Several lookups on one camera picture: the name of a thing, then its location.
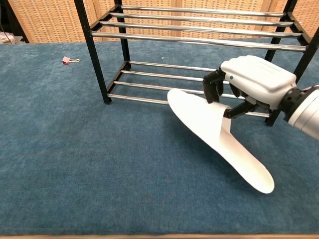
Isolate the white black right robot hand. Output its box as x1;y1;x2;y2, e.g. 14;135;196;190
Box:
203;56;297;119

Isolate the white slipper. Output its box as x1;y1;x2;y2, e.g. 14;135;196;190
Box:
166;89;275;195

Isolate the black metal shoe rack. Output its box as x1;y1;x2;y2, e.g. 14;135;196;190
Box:
74;0;319;126

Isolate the pink binder clip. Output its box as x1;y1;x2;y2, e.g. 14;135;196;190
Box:
62;56;81;66

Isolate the woven rattan folding screen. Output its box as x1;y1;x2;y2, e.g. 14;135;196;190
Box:
7;0;319;44

